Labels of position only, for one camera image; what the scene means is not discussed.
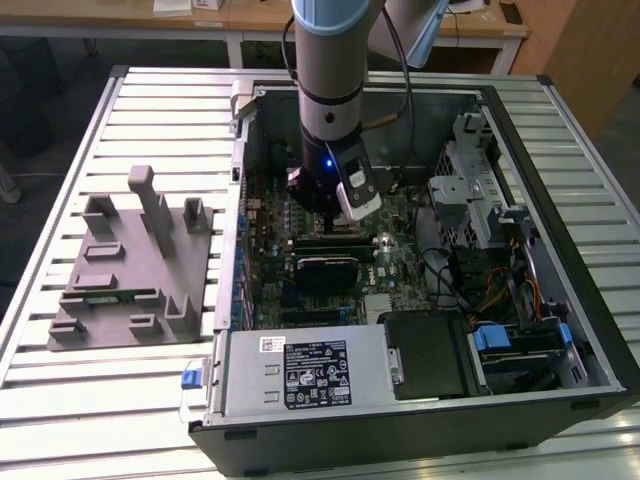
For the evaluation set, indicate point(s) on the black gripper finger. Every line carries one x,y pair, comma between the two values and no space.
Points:
302,187

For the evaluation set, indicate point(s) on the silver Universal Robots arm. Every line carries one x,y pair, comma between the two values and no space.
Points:
325,60

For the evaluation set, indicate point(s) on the black RAM slot bank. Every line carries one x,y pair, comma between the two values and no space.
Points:
330,249

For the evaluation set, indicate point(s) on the black graphics card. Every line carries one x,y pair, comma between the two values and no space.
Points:
325,277

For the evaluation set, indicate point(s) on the green motherboard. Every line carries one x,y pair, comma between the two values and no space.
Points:
400,240

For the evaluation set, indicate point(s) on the metal drive cage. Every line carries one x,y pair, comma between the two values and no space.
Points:
452,192

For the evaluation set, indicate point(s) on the silver chipset heatsink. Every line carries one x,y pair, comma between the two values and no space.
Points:
378,307

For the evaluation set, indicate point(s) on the grey parts rack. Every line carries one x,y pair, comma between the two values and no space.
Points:
130,240

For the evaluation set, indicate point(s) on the white labelled box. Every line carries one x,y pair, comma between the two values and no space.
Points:
207,4

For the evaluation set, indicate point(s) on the grey power supply unit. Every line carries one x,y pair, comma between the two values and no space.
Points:
250,370

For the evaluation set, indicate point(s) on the white paper sheet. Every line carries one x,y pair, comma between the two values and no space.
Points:
171,6

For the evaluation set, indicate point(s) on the green RAM stick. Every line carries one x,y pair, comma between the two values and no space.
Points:
125,295

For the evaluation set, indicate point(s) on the black drive box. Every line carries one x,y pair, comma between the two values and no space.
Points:
430,355

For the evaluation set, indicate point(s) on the blue case latch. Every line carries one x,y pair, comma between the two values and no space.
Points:
190,380

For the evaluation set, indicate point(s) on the small black device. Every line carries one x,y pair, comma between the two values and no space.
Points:
511,12

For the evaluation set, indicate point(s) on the hard disk in blue carrier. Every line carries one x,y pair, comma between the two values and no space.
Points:
490,340

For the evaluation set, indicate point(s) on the wooden desk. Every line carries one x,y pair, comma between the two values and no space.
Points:
100,17

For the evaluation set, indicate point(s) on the open black PC case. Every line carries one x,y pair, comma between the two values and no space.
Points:
350,450

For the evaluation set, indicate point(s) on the wooden cabinet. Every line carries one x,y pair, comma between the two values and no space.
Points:
590,60

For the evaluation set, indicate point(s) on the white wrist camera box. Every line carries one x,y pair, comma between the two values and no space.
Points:
362,207

